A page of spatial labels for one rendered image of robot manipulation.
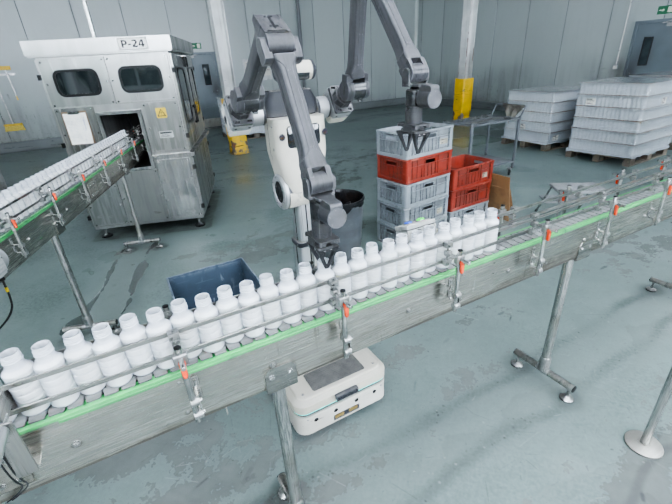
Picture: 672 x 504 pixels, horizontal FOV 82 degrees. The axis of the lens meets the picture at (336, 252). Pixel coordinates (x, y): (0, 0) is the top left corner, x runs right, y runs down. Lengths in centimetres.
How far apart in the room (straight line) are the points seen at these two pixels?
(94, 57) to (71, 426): 397
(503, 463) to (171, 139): 407
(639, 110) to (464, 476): 622
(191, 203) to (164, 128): 84
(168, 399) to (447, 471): 135
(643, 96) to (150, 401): 711
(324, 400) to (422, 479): 55
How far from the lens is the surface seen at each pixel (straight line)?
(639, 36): 1185
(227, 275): 175
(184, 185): 475
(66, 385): 113
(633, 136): 745
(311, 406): 199
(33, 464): 117
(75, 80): 481
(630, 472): 236
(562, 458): 228
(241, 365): 116
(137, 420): 119
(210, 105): 1322
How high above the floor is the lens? 169
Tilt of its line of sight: 26 degrees down
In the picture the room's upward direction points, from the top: 3 degrees counter-clockwise
